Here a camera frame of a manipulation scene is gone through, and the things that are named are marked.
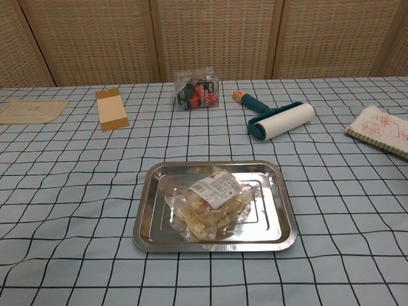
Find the small snack packet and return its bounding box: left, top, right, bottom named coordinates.
left=164, top=166, right=254, bottom=240

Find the stainless steel tray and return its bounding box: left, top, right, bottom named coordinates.
left=133, top=159, right=298, bottom=254

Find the clear box of coffee capsules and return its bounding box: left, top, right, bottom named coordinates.
left=173, top=67, right=222, bottom=112

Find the teal white lint roller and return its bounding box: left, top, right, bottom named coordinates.
left=233, top=90, right=316, bottom=143

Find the flat brown cardboard piece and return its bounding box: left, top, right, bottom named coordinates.
left=95, top=89, right=129, bottom=133

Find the woven bamboo folding screen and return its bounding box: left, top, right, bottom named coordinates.
left=0, top=0, right=408, bottom=89

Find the blue white checked tablecloth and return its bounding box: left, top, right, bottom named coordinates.
left=0, top=76, right=408, bottom=306

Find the spiral notebook with red drawings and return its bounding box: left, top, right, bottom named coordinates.
left=344, top=105, right=408, bottom=161

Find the beige pulp container lid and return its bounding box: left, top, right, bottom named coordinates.
left=0, top=99, right=70, bottom=126

